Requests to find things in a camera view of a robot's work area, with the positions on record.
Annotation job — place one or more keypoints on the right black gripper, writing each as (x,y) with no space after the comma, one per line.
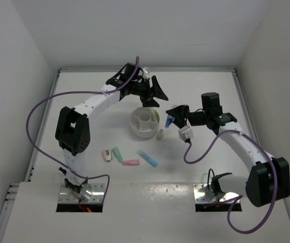
(181,114)

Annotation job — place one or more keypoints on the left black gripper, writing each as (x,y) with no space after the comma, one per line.
(154,91)

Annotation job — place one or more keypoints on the yellow highlighter marker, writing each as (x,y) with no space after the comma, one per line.
(153,114)

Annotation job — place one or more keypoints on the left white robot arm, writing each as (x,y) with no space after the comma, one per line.
(73,127)

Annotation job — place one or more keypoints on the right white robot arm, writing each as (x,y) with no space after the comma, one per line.
(269,178)

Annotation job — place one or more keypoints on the white round divided organizer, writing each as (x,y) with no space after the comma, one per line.
(141,124)

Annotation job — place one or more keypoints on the blue highlighter marker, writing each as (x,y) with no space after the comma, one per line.
(147,158)

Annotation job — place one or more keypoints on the pink highlighter marker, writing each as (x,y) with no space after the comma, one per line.
(133,162)

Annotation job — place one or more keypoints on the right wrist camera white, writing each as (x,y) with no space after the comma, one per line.
(185,133)

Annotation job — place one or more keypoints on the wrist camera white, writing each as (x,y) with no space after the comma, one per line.
(145,71)
(185,133)

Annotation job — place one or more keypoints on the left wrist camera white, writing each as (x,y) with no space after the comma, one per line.
(145,71)

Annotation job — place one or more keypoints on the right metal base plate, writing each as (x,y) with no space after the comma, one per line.
(203,196)

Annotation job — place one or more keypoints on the metal base plate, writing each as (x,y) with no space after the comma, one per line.
(89,194)
(203,196)

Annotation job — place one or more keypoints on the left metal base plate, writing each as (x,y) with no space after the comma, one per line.
(89,194)

